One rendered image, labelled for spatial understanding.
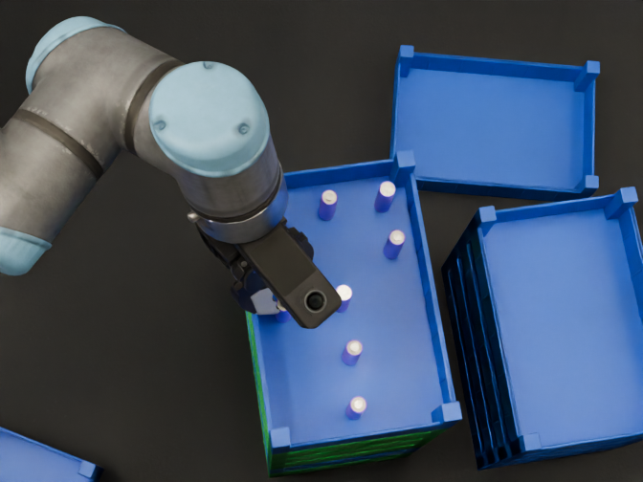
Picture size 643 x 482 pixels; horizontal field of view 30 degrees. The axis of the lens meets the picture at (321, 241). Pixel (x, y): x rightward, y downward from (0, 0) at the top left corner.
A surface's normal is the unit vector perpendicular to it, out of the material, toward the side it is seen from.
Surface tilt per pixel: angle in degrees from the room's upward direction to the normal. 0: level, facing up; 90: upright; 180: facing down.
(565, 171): 0
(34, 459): 0
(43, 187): 38
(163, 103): 10
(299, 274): 15
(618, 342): 0
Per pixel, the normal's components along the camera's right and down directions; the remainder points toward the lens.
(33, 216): 0.60, 0.14
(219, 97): -0.04, -0.40
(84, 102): 0.28, -0.13
